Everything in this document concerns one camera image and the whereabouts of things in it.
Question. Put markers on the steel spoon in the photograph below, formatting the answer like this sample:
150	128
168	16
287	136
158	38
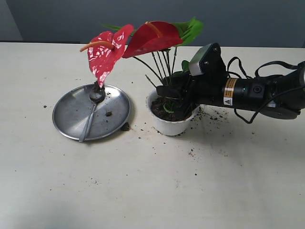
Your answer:
96	95

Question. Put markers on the soil clump by plate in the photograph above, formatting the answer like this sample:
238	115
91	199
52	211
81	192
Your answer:
125	127

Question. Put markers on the artificial red flower plant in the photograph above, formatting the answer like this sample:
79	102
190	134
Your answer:
155	37

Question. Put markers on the white flower pot with soil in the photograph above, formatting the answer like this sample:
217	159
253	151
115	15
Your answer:
165	127

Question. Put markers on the round steel plate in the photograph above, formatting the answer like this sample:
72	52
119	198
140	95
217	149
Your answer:
74	108

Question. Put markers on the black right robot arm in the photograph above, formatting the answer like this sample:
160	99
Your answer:
276	96

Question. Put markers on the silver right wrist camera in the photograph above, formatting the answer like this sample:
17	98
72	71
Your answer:
197	62

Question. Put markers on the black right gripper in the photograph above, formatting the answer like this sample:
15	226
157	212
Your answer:
207	88

